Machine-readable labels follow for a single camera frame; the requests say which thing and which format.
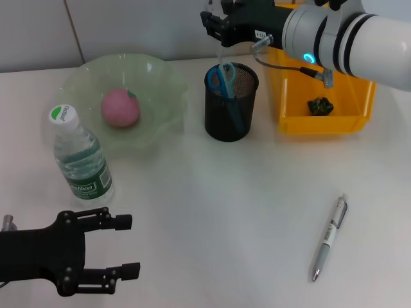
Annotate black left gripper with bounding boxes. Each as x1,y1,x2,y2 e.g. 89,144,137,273
0,207,141,298

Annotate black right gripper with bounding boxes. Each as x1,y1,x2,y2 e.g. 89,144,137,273
200,0,295,48

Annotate clear plastic ruler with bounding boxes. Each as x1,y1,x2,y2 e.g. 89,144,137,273
204,0,232,73

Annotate blue capped scissors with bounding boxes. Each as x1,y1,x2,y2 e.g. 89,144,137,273
206,62,247,133

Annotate clear green-label plastic bottle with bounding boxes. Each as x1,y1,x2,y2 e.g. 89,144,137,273
48,104,115,208

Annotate green plastic wad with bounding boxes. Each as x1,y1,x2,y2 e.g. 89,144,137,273
306,95,335,116

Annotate pink toy peach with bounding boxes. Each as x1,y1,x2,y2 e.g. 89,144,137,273
100,89,141,129

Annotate grey white ballpoint pen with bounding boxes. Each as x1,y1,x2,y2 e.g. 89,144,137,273
311,192,349,282

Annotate green glass fruit plate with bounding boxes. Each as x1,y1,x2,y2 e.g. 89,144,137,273
43,53,190,158

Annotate black mesh pen holder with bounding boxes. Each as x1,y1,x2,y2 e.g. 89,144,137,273
204,62,259,142

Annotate yellow plastic bin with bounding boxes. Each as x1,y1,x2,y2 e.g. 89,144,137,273
268,3,377,135

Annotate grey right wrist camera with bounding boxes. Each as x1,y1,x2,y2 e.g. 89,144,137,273
313,0,348,10

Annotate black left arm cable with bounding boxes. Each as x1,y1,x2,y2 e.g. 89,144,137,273
0,214,17,232

